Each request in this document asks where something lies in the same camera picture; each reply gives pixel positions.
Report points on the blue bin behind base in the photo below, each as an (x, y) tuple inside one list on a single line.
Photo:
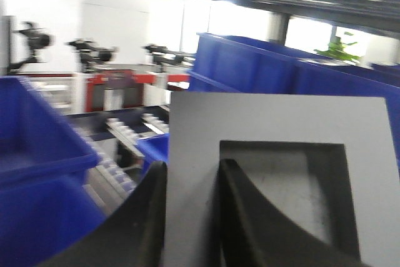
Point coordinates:
[(238, 64)]

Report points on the blue bin left foreground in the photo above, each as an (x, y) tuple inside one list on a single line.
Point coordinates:
[(44, 164)]

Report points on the green plant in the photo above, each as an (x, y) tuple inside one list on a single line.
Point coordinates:
[(336, 49)]

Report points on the roller conveyor track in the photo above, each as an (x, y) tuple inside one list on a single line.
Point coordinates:
[(127, 142)]

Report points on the gray square foam base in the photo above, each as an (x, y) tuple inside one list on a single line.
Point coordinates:
[(326, 162)]

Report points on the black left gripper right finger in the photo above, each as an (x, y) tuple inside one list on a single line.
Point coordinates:
[(254, 232)]

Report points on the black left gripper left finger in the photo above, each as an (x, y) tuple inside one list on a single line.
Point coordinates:
[(132, 236)]

